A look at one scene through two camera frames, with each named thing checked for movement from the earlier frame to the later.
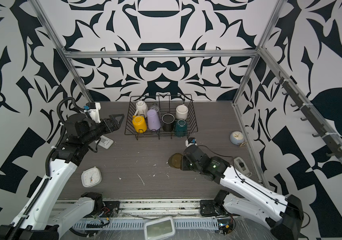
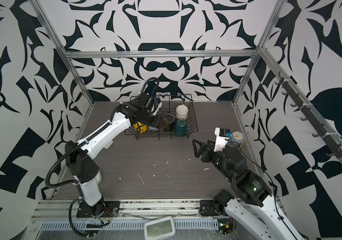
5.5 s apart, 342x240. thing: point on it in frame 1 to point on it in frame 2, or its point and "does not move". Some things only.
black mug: (168, 121) does not move
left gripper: (114, 124) to (158, 121)
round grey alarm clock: (236, 137) does not move
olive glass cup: (175, 160) to (164, 123)
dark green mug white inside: (181, 127) does not move
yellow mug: (139, 123) does not move
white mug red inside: (181, 112) does not move
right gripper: (184, 160) to (210, 149)
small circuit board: (225, 226) does not move
